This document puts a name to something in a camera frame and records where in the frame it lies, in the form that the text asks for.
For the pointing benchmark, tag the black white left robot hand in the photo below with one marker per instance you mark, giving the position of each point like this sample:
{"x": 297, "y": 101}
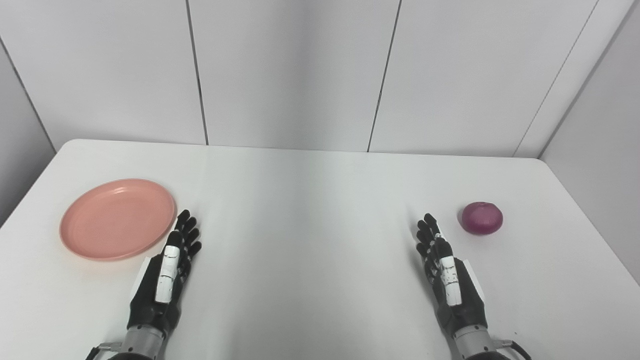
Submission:
{"x": 155, "y": 305}

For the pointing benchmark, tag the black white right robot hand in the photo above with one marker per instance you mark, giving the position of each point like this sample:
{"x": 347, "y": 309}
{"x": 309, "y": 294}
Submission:
{"x": 462, "y": 305}

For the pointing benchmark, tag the purple onion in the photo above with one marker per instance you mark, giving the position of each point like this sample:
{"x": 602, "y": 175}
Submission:
{"x": 481, "y": 218}

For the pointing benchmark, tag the pink round plate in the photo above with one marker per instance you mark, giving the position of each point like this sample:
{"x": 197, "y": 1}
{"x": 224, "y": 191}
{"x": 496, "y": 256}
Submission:
{"x": 117, "y": 220}

